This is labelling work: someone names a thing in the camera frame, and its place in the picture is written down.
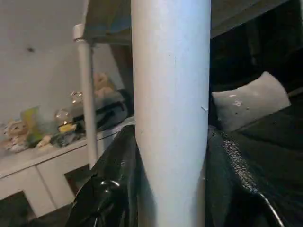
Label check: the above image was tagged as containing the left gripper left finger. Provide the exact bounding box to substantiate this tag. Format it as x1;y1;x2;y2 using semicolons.
64;124;140;227

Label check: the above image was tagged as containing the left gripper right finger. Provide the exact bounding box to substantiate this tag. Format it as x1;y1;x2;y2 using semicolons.
205;125;303;227

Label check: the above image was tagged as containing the dark grey bag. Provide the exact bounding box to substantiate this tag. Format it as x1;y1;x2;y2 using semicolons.
97;90;134;131

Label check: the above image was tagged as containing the white cabinet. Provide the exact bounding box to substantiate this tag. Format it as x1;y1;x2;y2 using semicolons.
0;121;138;223

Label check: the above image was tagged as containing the yellow green toy box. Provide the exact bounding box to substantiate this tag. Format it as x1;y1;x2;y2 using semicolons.
20;106;41;142

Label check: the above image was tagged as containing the beige plush toy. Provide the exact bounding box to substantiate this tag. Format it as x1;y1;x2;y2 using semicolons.
92;72;116;97

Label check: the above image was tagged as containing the small beige toy figure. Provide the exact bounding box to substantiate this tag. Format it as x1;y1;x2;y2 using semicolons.
0;121;24;152

